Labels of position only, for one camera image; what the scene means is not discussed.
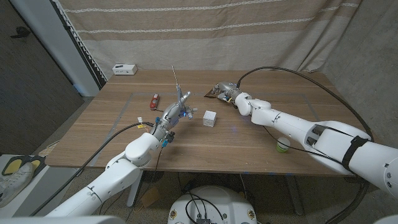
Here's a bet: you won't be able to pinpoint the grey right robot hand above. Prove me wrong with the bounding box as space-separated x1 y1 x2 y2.
211 81 244 102

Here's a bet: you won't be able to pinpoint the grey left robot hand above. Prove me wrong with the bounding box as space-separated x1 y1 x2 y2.
149 90 198 141

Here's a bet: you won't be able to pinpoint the brown paper bag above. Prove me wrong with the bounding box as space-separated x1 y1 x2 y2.
203 86 218 99

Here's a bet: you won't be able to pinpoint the grey yellow-handled scissors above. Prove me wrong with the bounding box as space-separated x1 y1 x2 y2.
171 64 192 110

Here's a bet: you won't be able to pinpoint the white cube block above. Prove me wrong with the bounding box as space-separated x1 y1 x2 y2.
202 110 217 128

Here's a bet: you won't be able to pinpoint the white and green ball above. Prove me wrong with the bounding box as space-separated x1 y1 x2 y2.
275 136 292 154

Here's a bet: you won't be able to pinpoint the small red pocket tool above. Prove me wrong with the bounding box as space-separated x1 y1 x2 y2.
149 93 164 113

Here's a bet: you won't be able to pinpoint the beige striped curtain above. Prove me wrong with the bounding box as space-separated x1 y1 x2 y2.
57 0 363 80

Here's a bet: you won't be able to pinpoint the white power strip box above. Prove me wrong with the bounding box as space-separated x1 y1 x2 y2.
112 63 138 76

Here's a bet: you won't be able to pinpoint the brown cardboard piece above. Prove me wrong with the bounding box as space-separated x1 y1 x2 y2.
141 186 162 208

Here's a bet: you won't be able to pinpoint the white table leg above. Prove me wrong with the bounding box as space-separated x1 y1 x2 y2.
285 174 304 216
126 179 143 208

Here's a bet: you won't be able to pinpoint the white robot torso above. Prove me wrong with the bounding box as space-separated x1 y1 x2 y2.
167 185 258 224

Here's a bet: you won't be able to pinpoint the black triangle-edged trim strip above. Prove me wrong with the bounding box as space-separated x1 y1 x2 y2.
51 0 108 90

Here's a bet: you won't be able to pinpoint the yellow black pad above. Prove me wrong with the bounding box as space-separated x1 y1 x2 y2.
1 155 25 177
29 156 47 175

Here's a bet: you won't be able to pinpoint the white sneaker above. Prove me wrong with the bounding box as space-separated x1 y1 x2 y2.
0 161 34 208

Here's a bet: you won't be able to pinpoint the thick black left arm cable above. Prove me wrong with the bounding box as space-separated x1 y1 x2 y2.
29 121 155 217

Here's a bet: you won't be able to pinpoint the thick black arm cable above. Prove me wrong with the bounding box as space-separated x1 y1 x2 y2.
29 121 155 217
235 65 374 224

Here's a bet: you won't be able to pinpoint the thin black left wrist cable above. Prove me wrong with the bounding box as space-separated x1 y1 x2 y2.
126 146 164 223

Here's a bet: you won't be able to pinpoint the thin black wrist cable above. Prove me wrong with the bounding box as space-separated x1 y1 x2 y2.
126 146 164 223
261 124 346 166

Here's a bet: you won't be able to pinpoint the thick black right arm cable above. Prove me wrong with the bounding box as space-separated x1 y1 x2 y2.
235 65 374 224

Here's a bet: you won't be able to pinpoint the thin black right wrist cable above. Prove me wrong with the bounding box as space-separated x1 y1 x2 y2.
261 124 346 166

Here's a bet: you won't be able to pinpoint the black torso cables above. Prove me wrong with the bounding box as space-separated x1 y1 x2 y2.
185 192 224 224

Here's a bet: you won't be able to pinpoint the black door handle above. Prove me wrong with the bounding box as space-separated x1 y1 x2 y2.
10 26 31 39

